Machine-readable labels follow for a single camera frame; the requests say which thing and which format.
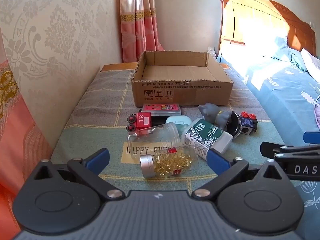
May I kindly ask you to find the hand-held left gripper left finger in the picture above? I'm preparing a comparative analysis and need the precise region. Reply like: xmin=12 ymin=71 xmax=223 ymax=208
xmin=32 ymin=148 xmax=125 ymax=201

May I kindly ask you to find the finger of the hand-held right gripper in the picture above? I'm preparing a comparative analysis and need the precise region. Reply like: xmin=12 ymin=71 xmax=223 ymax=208
xmin=303 ymin=131 xmax=320 ymax=143
xmin=260 ymin=141 xmax=320 ymax=158

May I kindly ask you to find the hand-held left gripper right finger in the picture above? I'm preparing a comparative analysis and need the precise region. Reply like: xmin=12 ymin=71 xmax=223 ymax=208
xmin=192 ymin=148 xmax=288 ymax=201

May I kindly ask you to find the green and white bottle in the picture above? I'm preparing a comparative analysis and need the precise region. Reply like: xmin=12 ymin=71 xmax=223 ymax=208
xmin=184 ymin=118 xmax=234 ymax=160

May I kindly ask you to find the dark blue fidget cube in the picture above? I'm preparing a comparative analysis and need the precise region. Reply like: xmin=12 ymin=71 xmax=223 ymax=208
xmin=237 ymin=112 xmax=258 ymax=136

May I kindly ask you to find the black round gadget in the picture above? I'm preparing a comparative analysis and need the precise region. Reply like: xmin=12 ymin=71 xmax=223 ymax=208
xmin=224 ymin=111 xmax=242 ymax=137

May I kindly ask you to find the yellow capsule bottle silver cap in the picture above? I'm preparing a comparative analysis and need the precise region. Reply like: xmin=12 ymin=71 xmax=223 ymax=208
xmin=139 ymin=145 xmax=198 ymax=178

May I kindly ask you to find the grey cat toy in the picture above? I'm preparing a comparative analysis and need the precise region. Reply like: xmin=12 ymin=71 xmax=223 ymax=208
xmin=198 ymin=102 xmax=232 ymax=132

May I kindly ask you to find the mint green earbud case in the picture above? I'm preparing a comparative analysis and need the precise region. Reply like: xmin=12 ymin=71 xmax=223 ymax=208
xmin=165 ymin=115 xmax=192 ymax=133

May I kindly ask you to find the clear plastic jar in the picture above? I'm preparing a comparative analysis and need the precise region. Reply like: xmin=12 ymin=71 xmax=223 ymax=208
xmin=127 ymin=122 xmax=181 ymax=159

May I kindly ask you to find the pink card case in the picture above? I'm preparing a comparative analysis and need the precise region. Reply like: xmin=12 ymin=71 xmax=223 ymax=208
xmin=142 ymin=103 xmax=182 ymax=115

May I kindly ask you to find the brown cardboard box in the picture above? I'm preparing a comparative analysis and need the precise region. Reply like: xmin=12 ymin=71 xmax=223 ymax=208
xmin=130 ymin=51 xmax=234 ymax=108

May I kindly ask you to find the lilac cloth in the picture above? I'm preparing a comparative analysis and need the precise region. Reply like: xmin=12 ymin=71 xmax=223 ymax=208
xmin=314 ymin=94 xmax=320 ymax=130

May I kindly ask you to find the grey green checked tablecloth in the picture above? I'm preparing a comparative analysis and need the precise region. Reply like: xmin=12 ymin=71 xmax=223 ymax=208
xmin=50 ymin=69 xmax=305 ymax=198

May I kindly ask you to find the blue floral bedsheet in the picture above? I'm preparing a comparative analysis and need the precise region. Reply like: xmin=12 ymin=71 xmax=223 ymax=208
xmin=216 ymin=47 xmax=320 ymax=240

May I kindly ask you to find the white pillow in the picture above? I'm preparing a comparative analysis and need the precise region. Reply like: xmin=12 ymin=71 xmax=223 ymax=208
xmin=300 ymin=48 xmax=320 ymax=83

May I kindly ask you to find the orange pink patterned curtain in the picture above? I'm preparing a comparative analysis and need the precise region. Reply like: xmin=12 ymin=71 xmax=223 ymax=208
xmin=0 ymin=30 xmax=54 ymax=240

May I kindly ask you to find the blue pillow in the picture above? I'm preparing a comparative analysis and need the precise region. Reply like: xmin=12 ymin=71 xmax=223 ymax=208
xmin=271 ymin=36 xmax=304 ymax=63

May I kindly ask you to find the wooden bed headboard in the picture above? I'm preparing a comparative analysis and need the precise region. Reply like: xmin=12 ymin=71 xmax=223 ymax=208
xmin=217 ymin=0 xmax=317 ymax=58

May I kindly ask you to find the pink curtain gold band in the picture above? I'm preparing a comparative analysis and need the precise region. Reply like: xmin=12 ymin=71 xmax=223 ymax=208
xmin=119 ymin=0 xmax=165 ymax=63

